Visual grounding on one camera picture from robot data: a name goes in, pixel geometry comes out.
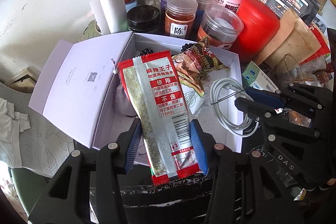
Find glass mug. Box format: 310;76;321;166
280;55;326;87

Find brown kraft pouch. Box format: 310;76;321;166
253;9;321;69

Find black lid jar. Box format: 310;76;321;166
126;5;161;34

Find white open gift box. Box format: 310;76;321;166
28;31;244;156

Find white printed snack packet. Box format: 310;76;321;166
182;84;211;117

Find clear jar orange label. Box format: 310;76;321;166
197;5;244;50

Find lavender drawstring pouch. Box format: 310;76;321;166
114;84;137;117

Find white blue medicine box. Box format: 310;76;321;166
242;61;278;93

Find red plastic canister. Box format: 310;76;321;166
231;0;280;63

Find red white spicy snack packet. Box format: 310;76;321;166
118;51;199;185

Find spice jar brown contents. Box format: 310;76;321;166
164;0;198;39

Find black polka dot scrunchie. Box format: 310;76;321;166
139;48;154;56

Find right hand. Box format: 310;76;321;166
319;178;336;190

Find white paper roll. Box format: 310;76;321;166
89;0;128;35

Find black hair scrunchie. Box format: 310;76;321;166
181;43;195;52

